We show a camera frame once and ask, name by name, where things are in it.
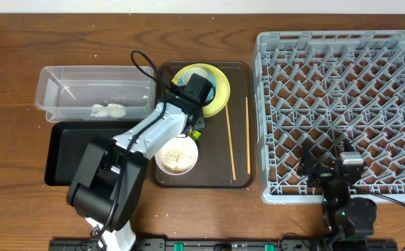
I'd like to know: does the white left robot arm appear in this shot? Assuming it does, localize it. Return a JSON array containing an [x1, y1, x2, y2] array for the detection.
[[66, 91, 207, 250]]

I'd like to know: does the white cup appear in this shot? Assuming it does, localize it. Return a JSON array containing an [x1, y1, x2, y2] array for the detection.
[[183, 67, 209, 84]]

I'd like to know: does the yellow plate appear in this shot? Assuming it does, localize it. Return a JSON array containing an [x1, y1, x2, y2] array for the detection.
[[172, 63, 231, 117]]

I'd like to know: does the blue plate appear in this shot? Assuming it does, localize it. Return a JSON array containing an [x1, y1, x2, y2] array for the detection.
[[183, 69, 218, 105]]

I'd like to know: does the brown serving tray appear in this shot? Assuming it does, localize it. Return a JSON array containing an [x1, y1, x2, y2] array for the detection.
[[152, 61, 257, 189]]

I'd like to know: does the green yellow snack wrapper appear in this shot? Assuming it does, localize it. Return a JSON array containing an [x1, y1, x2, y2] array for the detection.
[[188, 130, 201, 141]]

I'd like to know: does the grey dishwasher rack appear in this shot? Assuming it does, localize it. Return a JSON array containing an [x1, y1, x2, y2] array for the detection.
[[252, 30, 405, 204]]

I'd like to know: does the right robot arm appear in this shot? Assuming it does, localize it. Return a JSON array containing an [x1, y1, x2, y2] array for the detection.
[[297, 139, 377, 250]]

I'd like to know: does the white bowl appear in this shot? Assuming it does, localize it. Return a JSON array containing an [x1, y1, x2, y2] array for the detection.
[[155, 136, 199, 175]]

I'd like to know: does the white tissue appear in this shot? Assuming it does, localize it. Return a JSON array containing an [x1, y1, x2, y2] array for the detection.
[[91, 103, 126, 118]]

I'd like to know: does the pile of rice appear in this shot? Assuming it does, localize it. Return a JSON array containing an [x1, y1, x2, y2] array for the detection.
[[161, 149, 196, 174]]

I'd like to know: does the left wooden chopstick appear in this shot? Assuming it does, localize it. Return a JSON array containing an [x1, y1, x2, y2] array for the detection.
[[225, 104, 236, 181]]

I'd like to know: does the black plastic tray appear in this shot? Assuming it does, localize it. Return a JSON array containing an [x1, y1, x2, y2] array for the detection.
[[45, 121, 137, 186]]

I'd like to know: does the clear plastic waste bin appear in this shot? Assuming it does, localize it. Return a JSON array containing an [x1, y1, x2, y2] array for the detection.
[[35, 66, 156, 122]]

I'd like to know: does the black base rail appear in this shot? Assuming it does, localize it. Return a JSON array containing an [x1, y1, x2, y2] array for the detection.
[[48, 237, 398, 251]]

